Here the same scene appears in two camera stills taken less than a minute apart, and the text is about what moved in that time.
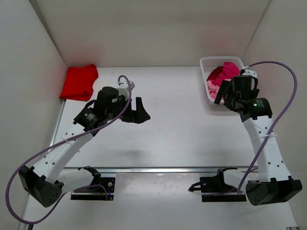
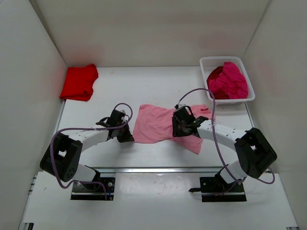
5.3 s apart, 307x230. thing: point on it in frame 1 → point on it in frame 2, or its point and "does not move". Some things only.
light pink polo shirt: x=213 y=90 → x=153 y=124
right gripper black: x=223 y=89 → x=176 y=133
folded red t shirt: x=79 y=83 does not move
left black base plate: x=102 y=189 does not move
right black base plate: x=215 y=189 does not move
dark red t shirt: x=215 y=73 does not move
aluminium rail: x=163 y=169 does not move
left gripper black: x=140 y=114 → x=127 y=137
